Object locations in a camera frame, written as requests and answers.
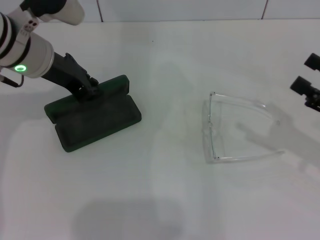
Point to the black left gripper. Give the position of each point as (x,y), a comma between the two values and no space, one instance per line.
(62,72)

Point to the dark green glasses case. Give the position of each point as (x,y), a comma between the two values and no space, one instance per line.
(100,125)

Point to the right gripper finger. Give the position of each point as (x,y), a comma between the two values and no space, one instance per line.
(303,86)
(313,62)

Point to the clear plastic glasses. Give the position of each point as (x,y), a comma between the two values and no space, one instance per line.
(209,117)

